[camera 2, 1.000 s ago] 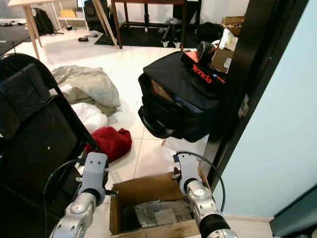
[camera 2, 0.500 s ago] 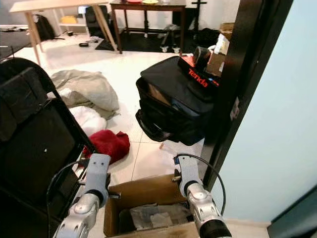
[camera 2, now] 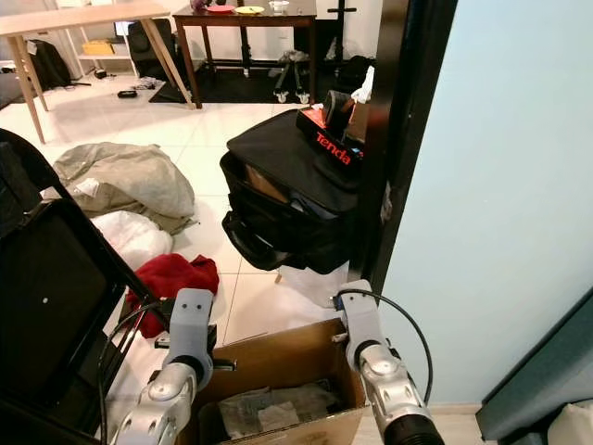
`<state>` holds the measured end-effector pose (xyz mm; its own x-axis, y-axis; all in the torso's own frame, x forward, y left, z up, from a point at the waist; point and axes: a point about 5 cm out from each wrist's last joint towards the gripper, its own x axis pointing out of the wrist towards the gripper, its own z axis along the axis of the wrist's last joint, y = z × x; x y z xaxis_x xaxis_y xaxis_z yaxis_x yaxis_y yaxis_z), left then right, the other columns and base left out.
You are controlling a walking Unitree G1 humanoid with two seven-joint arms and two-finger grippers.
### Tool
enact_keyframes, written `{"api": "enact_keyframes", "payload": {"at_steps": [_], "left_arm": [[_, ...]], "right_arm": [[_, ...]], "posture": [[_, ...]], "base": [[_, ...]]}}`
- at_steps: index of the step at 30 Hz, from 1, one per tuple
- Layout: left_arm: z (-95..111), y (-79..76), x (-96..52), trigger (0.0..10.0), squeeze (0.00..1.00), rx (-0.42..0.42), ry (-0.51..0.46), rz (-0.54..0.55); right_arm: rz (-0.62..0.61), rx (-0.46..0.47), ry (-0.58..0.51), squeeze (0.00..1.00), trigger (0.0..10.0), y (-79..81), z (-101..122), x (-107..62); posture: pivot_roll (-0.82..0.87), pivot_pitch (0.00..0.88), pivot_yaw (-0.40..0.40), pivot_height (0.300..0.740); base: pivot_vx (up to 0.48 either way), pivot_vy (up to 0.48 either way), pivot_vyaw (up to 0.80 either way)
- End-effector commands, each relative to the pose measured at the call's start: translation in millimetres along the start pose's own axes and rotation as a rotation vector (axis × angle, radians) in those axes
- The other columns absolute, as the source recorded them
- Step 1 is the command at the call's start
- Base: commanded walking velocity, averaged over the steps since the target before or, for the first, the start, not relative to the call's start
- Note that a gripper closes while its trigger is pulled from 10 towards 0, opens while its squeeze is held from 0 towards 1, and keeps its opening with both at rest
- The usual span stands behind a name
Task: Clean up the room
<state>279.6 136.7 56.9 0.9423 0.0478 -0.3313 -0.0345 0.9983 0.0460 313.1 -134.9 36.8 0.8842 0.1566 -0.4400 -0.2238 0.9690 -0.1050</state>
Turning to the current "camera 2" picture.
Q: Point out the grey wheeled stand base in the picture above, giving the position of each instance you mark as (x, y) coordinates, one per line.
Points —
(292, 76)

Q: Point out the small black speaker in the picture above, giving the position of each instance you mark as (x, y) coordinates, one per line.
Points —
(338, 111)

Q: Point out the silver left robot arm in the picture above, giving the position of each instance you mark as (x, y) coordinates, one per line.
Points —
(167, 413)

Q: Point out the dark red mug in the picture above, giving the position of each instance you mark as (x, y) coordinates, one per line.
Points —
(199, 6)

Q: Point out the small black floor gadget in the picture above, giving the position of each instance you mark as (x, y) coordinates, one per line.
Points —
(127, 94)

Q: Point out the small brown cardboard box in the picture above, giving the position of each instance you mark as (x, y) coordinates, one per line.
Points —
(361, 120)

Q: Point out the red plate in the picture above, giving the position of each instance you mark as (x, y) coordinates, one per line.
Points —
(220, 9)

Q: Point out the open brown cardboard box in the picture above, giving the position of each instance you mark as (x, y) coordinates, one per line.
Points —
(320, 362)

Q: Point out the clear printed plastic wrapper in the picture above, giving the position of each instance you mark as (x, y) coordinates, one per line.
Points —
(278, 408)

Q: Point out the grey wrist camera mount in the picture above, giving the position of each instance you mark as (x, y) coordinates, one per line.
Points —
(193, 320)
(361, 320)

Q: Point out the black backpack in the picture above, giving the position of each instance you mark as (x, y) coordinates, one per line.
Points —
(48, 63)

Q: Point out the black red Tenda box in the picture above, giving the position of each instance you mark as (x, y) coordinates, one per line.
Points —
(334, 146)

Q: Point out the red cloth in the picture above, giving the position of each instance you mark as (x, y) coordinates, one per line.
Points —
(171, 278)

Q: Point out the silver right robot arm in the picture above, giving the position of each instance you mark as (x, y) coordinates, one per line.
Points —
(394, 389)

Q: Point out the yellow plate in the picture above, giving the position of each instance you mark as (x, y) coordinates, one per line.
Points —
(249, 10)

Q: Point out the large black fabric bag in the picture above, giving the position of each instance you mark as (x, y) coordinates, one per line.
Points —
(287, 204)

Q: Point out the yellow storage box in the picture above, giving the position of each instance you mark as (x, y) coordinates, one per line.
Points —
(98, 48)

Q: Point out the black tripod stand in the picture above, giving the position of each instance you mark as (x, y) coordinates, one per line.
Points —
(340, 23)

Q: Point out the light wood table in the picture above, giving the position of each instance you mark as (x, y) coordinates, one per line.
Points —
(74, 17)

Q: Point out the black folding chair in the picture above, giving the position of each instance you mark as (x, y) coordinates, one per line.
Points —
(56, 306)

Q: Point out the black floor mat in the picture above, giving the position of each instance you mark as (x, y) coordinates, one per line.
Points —
(222, 88)

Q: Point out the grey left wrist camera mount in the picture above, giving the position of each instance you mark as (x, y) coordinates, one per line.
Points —
(193, 320)

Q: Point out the dark wood table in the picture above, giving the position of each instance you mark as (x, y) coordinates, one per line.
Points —
(241, 19)

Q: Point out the clear glass bowl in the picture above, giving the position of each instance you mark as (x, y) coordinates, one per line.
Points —
(277, 7)

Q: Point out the grey crumpled garment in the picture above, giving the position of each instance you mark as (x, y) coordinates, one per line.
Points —
(130, 176)

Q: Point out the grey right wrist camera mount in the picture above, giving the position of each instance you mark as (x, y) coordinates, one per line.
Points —
(361, 320)

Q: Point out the small black duffel bag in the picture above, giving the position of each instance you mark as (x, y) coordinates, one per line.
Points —
(350, 74)

